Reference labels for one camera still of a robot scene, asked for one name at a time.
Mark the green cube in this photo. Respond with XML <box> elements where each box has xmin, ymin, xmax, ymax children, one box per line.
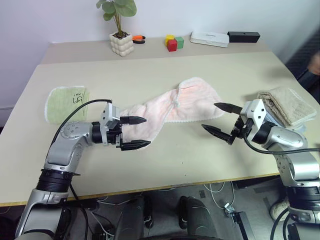
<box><xmin>174</xmin><ymin>36</ymin><xmax>185</xmax><ymax>50</ymax></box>

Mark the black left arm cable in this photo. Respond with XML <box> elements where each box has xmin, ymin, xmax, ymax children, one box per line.
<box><xmin>48</xmin><ymin>99</ymin><xmax>113</xmax><ymax>151</ymax></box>

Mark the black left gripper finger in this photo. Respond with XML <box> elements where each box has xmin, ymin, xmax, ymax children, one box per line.
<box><xmin>120</xmin><ymin>139</ymin><xmax>152</xmax><ymax>152</ymax></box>
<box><xmin>120</xmin><ymin>115</ymin><xmax>148</xmax><ymax>126</ymax></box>

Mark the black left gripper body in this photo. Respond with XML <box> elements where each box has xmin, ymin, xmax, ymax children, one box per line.
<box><xmin>106</xmin><ymin>116</ymin><xmax>125</xmax><ymax>152</ymax></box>

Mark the white floor cable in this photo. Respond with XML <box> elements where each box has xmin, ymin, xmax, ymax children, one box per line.
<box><xmin>203</xmin><ymin>181</ymin><xmax>236</xmax><ymax>210</ymax></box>

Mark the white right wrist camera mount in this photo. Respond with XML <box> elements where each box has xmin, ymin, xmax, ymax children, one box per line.
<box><xmin>240</xmin><ymin>98</ymin><xmax>266</xmax><ymax>131</ymax></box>

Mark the long black box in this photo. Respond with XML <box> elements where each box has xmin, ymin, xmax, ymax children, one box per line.
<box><xmin>227</xmin><ymin>31</ymin><xmax>261</xmax><ymax>44</ymax></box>

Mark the red cube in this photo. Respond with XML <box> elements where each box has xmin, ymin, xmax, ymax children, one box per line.
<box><xmin>167</xmin><ymin>39</ymin><xmax>179</xmax><ymax>53</ymax></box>

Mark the green plant in white pot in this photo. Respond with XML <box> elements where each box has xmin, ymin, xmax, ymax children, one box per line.
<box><xmin>96</xmin><ymin>0</ymin><xmax>138</xmax><ymax>58</ymax></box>

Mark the beige folded towel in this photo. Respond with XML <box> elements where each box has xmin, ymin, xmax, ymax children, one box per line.
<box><xmin>256</xmin><ymin>86</ymin><xmax>318</xmax><ymax>127</ymax></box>

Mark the orange and black hand tool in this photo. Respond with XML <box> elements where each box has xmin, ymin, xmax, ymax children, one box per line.
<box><xmin>131</xmin><ymin>34</ymin><xmax>147</xmax><ymax>45</ymax></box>

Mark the dark rounded shape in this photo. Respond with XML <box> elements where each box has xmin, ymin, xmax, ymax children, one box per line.
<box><xmin>177</xmin><ymin>195</ymin><xmax>219</xmax><ymax>240</ymax></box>
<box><xmin>113</xmin><ymin>196</ymin><xmax>151</xmax><ymax>240</ymax></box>

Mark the white shoe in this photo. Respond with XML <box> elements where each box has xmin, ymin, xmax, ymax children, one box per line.
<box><xmin>269</xmin><ymin>197</ymin><xmax>291</xmax><ymax>221</ymax></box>

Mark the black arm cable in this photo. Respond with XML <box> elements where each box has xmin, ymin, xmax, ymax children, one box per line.
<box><xmin>243</xmin><ymin>134</ymin><xmax>320</xmax><ymax>154</ymax></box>
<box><xmin>48</xmin><ymin>99</ymin><xmax>113</xmax><ymax>151</ymax></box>

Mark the black floor bar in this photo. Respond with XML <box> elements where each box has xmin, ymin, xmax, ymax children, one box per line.
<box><xmin>231</xmin><ymin>211</ymin><xmax>251</xmax><ymax>240</ymax></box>

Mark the flat white box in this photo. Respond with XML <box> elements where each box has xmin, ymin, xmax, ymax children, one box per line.
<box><xmin>189</xmin><ymin>31</ymin><xmax>230</xmax><ymax>48</ymax></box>

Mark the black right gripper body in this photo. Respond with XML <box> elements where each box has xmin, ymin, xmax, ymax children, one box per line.
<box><xmin>228</xmin><ymin>114</ymin><xmax>255</xmax><ymax>146</ymax></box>

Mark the pink fleece towel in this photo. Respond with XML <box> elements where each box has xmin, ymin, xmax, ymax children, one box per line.
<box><xmin>119</xmin><ymin>77</ymin><xmax>226</xmax><ymax>146</ymax></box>

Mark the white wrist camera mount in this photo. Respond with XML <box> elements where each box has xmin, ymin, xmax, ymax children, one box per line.
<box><xmin>240</xmin><ymin>98</ymin><xmax>266</xmax><ymax>131</ymax></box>
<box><xmin>99</xmin><ymin>101</ymin><xmax>122</xmax><ymax>131</ymax></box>

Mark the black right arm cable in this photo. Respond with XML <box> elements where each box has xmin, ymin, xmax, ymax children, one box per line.
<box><xmin>243</xmin><ymin>134</ymin><xmax>320</xmax><ymax>154</ymax></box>

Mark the person in dark clothes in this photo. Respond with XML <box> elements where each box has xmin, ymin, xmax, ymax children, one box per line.
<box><xmin>297</xmin><ymin>52</ymin><xmax>320</xmax><ymax>102</ymax></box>

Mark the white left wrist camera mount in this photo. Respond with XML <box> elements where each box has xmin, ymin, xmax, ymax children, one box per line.
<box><xmin>99</xmin><ymin>101</ymin><xmax>122</xmax><ymax>131</ymax></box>

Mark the metal clamp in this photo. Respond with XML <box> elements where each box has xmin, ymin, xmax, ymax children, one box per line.
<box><xmin>223</xmin><ymin>201</ymin><xmax>235</xmax><ymax>217</ymax></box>

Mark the green cloth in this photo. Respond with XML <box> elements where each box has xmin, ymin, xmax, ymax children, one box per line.
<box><xmin>44</xmin><ymin>85</ymin><xmax>91</xmax><ymax>125</ymax></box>

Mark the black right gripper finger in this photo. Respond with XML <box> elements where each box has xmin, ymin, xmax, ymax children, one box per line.
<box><xmin>201</xmin><ymin>123</ymin><xmax>233</xmax><ymax>145</ymax></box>
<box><xmin>213</xmin><ymin>101</ymin><xmax>243</xmax><ymax>115</ymax></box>

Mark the blue cloth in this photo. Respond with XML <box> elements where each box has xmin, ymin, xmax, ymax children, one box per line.
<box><xmin>266</xmin><ymin>113</ymin><xmax>307</xmax><ymax>134</ymax></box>

